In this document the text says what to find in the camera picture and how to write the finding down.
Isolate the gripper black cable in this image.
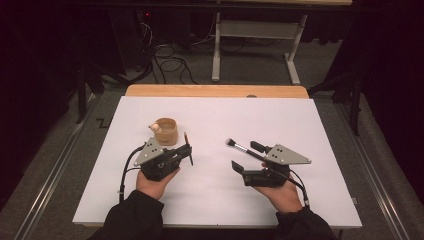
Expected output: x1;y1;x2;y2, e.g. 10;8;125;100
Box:
266;168;311;208
118;143;148;204

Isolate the white metal desk frame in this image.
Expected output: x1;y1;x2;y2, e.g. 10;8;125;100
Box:
211;11;309;86

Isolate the large black makeup brush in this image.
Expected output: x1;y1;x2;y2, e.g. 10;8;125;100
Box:
225;138;268;163

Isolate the metal floor rail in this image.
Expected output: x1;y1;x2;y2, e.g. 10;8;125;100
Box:
334;103;413;240
13;94;101;240

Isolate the wooden table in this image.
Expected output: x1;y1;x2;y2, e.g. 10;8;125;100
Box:
124;83;310;100

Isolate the thin gold-ferrule makeup brush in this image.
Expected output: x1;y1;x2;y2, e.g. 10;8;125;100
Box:
183;132;195;167

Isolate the person's left hand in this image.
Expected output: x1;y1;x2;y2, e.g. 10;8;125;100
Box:
135;167;181;201

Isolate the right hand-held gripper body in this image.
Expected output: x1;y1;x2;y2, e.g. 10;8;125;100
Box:
242;143;313;188

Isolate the tan bear pen holder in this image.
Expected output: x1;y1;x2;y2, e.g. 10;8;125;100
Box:
148;117;179;147

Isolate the person's right hand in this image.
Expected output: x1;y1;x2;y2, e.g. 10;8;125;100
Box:
254;179;304;215

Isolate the black device with red light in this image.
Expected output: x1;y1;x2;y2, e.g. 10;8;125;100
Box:
134;9;158;51

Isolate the bundle of black floor cables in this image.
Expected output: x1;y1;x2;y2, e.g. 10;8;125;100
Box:
133;19;218;86

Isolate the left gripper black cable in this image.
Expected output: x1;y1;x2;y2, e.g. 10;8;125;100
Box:
118;143;148;204

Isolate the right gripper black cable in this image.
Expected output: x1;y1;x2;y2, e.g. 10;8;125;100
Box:
266;168;311;208

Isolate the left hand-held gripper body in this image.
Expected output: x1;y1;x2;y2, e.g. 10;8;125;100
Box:
133;136;184;183

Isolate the black metal stand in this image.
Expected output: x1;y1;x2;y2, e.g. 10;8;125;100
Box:
307;66;363;137
75;61;105;125

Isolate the white table mat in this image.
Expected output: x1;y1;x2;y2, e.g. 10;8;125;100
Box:
72;95;363;230

